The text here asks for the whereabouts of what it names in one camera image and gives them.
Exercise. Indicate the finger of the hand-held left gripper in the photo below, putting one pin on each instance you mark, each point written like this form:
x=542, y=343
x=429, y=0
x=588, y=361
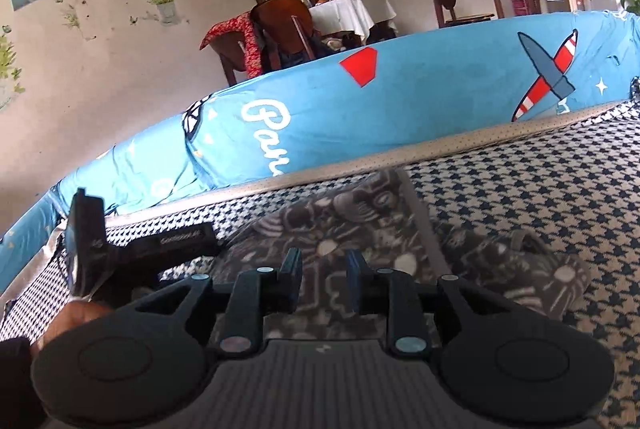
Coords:
x=210, y=241

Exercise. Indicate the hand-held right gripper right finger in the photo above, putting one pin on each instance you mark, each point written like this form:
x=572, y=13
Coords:
x=355, y=281

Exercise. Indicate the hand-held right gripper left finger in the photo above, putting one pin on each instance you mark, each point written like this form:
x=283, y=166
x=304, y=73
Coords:
x=292, y=279

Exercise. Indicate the grey doodle-print fleece jacket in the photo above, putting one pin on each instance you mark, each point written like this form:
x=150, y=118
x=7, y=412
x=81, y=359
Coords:
x=375, y=219

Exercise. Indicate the person's left forearm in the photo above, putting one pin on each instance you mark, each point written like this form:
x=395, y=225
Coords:
x=12, y=379

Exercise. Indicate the person's left hand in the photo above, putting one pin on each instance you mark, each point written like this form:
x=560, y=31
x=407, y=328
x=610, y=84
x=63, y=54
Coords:
x=70, y=316

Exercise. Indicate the blue cartoon-print sofa cover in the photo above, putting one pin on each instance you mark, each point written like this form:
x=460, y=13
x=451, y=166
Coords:
x=400, y=109

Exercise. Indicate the houndstooth sofa seat cover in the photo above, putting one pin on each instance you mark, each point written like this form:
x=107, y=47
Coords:
x=525, y=189

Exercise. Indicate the red floral cloth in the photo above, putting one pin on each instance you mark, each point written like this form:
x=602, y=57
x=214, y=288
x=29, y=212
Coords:
x=230, y=29

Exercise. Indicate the dark wooden dining chair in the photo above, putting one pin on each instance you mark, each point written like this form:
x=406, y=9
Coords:
x=280, y=24

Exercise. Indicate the dining table with white tablecloth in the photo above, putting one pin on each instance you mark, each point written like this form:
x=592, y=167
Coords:
x=345, y=11

